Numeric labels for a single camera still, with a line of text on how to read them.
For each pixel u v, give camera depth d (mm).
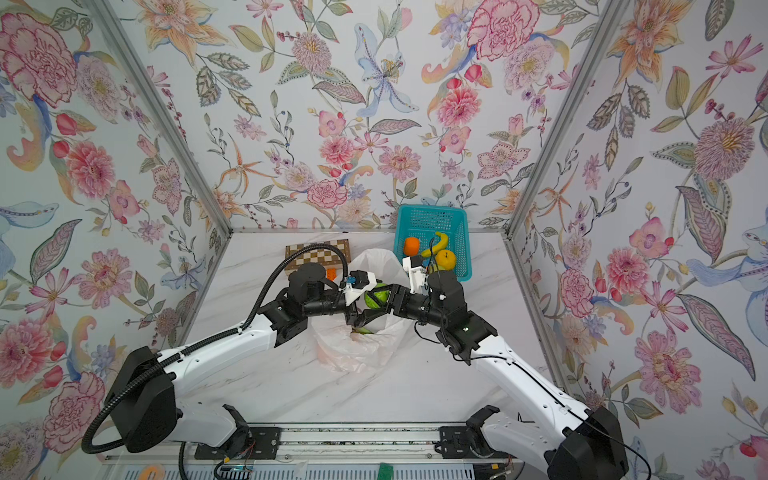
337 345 752
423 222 1306
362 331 871
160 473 706
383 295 679
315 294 622
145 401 413
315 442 760
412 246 1109
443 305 560
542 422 416
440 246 1136
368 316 652
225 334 506
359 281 598
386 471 698
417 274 678
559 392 441
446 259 1063
